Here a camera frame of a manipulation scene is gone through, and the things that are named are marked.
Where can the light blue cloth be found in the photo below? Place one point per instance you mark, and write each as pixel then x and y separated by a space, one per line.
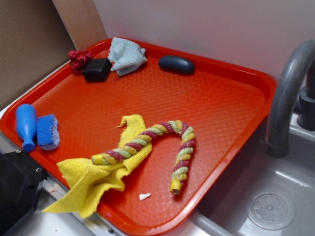
pixel 126 56

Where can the yellow cloth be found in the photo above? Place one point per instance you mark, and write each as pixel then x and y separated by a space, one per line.
pixel 88 182

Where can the dark grey oval stone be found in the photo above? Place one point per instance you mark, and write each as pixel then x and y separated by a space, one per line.
pixel 176 63

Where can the black square block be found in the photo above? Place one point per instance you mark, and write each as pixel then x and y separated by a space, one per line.
pixel 97 70

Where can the small white paper scrap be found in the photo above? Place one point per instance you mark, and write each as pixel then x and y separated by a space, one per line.
pixel 144 196

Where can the orange plastic tray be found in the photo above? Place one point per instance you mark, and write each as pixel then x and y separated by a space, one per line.
pixel 224 104

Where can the red crumpled paper ball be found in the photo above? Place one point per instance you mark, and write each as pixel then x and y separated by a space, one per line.
pixel 79 59

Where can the blue sponge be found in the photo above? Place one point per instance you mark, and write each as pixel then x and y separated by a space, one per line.
pixel 48 137

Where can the grey curved faucet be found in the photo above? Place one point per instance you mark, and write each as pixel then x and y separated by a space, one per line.
pixel 292 80

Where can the light wooden board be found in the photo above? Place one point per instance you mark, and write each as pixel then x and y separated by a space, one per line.
pixel 82 22

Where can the blue plastic bottle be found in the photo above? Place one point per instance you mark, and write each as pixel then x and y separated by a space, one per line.
pixel 26 126

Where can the grey toy sink basin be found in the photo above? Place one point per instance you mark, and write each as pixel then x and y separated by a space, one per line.
pixel 258 195

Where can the brown cardboard panel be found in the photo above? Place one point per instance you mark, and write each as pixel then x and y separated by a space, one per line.
pixel 33 43

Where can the multicolour twisted rope toy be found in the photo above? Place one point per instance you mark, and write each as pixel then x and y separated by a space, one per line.
pixel 143 139

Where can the dark grey faucet handle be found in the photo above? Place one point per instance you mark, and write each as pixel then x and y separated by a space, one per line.
pixel 306 119

